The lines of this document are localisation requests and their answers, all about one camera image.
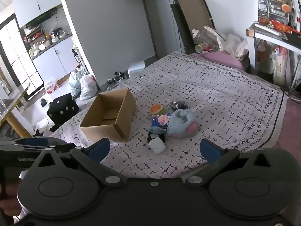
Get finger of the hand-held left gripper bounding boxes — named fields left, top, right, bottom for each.
left=0, top=137, right=77, bottom=152

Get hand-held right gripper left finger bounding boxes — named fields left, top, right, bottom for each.
left=30, top=138, right=127, bottom=189

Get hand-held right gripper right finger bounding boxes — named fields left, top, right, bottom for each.
left=182, top=138, right=274, bottom=189

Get brown cardboard box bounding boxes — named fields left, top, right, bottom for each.
left=80, top=88, right=136, bottom=143

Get blue plush toy pink ears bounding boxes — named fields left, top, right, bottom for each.
left=166, top=109, right=199, bottom=139

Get blue peach-print tissue packet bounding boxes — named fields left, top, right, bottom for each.
left=151, top=114, right=171, bottom=129

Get person's left hand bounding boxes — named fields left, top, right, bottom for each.
left=0, top=183, right=22, bottom=217

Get wooden table gold edge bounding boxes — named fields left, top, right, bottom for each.
left=0, top=82, right=33, bottom=137

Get black white-dotted cube stool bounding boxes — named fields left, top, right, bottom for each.
left=46, top=93, right=79, bottom=126

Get white rolled cloth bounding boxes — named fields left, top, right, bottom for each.
left=148, top=137, right=166, bottom=155

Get black sock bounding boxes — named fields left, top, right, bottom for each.
left=147, top=133, right=166, bottom=144

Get black item in clear bag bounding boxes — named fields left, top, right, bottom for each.
left=169, top=100, right=189, bottom=111

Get white black-patterned bedspread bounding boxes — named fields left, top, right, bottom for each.
left=50, top=53, right=289, bottom=180

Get blue-grey folded cloth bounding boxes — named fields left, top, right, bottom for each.
left=147, top=126, right=168, bottom=135

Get small red white bag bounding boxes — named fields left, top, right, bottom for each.
left=44, top=77, right=59, bottom=93

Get white red plastic bag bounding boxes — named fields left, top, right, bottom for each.
left=79, top=74, right=98, bottom=101

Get orange round smiley plush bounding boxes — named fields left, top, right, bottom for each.
left=150, top=104, right=164, bottom=115

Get pale blue plastic bag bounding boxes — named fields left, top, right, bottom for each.
left=67, top=70, right=83, bottom=97

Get black tripod set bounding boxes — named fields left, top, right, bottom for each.
left=106, top=71, right=127, bottom=91

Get black framed glass door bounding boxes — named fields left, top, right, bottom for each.
left=0, top=18, right=45, bottom=100

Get white box appliance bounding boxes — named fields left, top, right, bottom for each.
left=128, top=61, right=145, bottom=77

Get white kitchen cabinet counter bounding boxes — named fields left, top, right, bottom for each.
left=30, top=33, right=80, bottom=85

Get pink bed sheet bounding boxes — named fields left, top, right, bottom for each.
left=190, top=51, right=301, bottom=164

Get paper cup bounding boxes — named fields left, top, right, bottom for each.
left=194, top=43, right=208, bottom=53

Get white tote bag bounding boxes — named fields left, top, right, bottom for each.
left=272, top=47, right=289, bottom=86

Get clear plastic bottle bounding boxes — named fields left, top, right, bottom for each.
left=191, top=28, right=213, bottom=46

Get white desk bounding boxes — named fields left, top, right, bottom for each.
left=246, top=23, right=301, bottom=70

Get brown folded board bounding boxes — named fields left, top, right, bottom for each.
left=171, top=0, right=216, bottom=54

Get red packet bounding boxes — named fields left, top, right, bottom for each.
left=258, top=18, right=295, bottom=34

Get clear drawer organizer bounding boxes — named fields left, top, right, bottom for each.
left=257, top=0, right=290, bottom=25

